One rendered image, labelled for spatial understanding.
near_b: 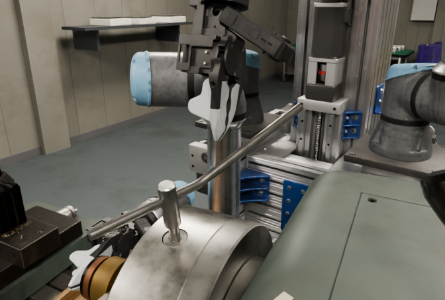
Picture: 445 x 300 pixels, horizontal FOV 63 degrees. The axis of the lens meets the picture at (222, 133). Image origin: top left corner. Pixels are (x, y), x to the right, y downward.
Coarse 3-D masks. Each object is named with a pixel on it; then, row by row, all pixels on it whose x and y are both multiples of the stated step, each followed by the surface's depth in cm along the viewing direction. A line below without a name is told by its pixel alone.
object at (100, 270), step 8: (104, 256) 63; (88, 264) 61; (96, 264) 61; (104, 264) 60; (112, 264) 60; (120, 264) 59; (88, 272) 60; (96, 272) 59; (104, 272) 59; (112, 272) 58; (80, 280) 60; (88, 280) 60; (96, 280) 59; (104, 280) 58; (112, 280) 58; (80, 288) 60; (88, 288) 60; (96, 288) 58; (104, 288) 57; (88, 296) 60; (96, 296) 58
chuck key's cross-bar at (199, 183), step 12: (300, 108) 54; (276, 120) 52; (288, 120) 53; (264, 132) 51; (252, 144) 50; (228, 156) 49; (240, 156) 49; (216, 168) 48; (204, 180) 47; (180, 192) 45; (144, 204) 44; (156, 204) 44; (120, 216) 42; (132, 216) 42; (96, 228) 40; (108, 228) 41
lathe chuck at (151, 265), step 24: (192, 216) 53; (216, 216) 54; (144, 240) 48; (192, 240) 47; (144, 264) 45; (168, 264) 45; (192, 264) 44; (120, 288) 44; (144, 288) 43; (168, 288) 43
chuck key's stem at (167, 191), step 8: (160, 184) 44; (168, 184) 44; (160, 192) 44; (168, 192) 43; (176, 192) 45; (168, 200) 44; (176, 200) 45; (168, 208) 44; (176, 208) 45; (168, 216) 45; (176, 216) 45; (168, 224) 46; (176, 224) 46; (176, 232) 47; (176, 240) 48
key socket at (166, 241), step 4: (168, 232) 49; (180, 232) 49; (184, 232) 49; (164, 236) 49; (168, 236) 48; (184, 236) 48; (164, 240) 48; (168, 240) 48; (180, 240) 48; (184, 240) 48; (164, 244) 47; (168, 244) 47; (172, 244) 47; (176, 244) 47; (180, 244) 47
